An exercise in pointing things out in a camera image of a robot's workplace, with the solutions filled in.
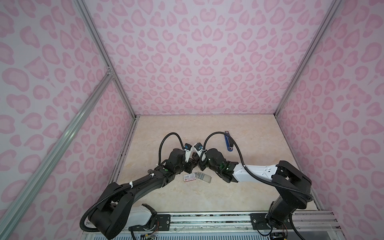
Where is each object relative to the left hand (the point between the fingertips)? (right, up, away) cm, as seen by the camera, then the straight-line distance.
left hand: (194, 157), depth 86 cm
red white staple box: (-3, -12, +2) cm, 12 cm away
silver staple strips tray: (+5, -12, +2) cm, 13 cm away
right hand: (0, +3, -2) cm, 4 cm away
